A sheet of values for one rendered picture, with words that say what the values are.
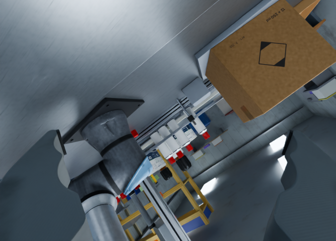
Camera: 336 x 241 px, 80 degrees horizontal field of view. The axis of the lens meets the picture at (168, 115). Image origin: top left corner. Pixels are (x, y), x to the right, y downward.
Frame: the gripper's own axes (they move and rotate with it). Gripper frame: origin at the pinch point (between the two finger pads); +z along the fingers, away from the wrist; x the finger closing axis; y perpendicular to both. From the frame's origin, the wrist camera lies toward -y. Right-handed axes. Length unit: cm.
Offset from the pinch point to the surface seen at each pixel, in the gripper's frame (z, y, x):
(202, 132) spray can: 79, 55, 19
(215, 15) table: 49, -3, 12
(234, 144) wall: 710, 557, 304
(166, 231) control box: 45, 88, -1
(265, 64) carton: 53, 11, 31
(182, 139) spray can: 79, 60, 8
